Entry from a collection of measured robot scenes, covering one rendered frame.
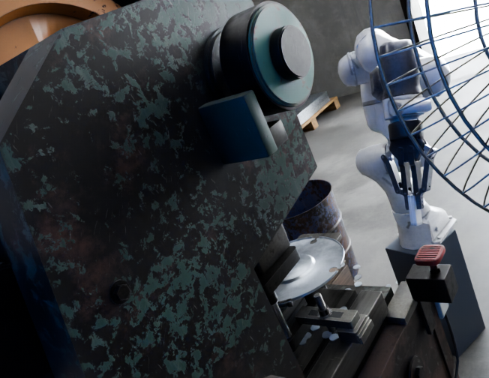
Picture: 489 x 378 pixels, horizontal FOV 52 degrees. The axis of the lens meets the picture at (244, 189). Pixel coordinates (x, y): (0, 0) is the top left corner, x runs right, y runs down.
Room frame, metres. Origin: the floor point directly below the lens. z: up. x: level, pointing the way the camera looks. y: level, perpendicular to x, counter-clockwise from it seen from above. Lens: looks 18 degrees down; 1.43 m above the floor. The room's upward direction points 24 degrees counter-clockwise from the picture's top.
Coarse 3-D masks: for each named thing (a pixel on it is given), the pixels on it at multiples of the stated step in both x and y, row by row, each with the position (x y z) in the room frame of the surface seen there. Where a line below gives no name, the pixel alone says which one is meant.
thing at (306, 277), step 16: (304, 240) 1.30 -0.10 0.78; (320, 240) 1.26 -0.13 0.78; (304, 256) 1.20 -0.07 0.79; (320, 256) 1.18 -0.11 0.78; (336, 256) 1.14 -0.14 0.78; (304, 272) 1.13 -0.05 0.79; (320, 272) 1.11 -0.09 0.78; (336, 272) 1.07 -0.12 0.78; (288, 288) 1.10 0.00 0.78; (304, 288) 1.07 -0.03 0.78
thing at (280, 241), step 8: (280, 232) 1.09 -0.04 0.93; (272, 240) 1.06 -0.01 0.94; (280, 240) 1.08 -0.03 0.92; (288, 240) 1.10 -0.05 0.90; (272, 248) 1.05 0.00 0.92; (280, 248) 1.07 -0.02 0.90; (264, 256) 1.03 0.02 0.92; (272, 256) 1.05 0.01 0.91; (256, 264) 1.01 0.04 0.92; (264, 264) 1.02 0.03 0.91; (272, 264) 1.04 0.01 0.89; (256, 272) 1.02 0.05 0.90; (264, 272) 1.01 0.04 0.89
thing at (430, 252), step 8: (424, 248) 1.04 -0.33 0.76; (432, 248) 1.03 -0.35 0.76; (440, 248) 1.02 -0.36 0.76; (416, 256) 1.03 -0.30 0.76; (424, 256) 1.01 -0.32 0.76; (432, 256) 1.00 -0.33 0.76; (440, 256) 1.00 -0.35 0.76; (416, 264) 1.02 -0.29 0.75; (424, 264) 1.00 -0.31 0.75; (432, 264) 0.99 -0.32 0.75
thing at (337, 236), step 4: (336, 232) 1.27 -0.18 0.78; (300, 236) 1.34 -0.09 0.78; (304, 236) 1.33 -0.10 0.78; (308, 236) 1.32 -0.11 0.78; (312, 236) 1.31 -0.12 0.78; (316, 236) 1.30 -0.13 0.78; (324, 236) 1.28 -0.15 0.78; (328, 236) 1.27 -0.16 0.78; (332, 236) 1.26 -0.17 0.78; (336, 236) 1.25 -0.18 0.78; (340, 236) 1.25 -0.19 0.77; (316, 240) 1.28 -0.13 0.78; (336, 240) 1.23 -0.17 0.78; (324, 288) 1.17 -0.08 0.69; (312, 292) 1.14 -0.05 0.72; (316, 292) 1.15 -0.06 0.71; (304, 296) 1.14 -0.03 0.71; (308, 296) 1.14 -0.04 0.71; (312, 296) 1.13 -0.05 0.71
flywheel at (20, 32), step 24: (0, 0) 1.29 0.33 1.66; (24, 0) 1.33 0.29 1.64; (48, 0) 1.38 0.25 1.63; (72, 0) 1.42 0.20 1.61; (96, 0) 1.47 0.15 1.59; (0, 24) 1.30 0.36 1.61; (24, 24) 1.35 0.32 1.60; (48, 24) 1.39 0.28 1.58; (72, 24) 1.44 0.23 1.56; (0, 48) 1.29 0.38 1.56; (24, 48) 1.33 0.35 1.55
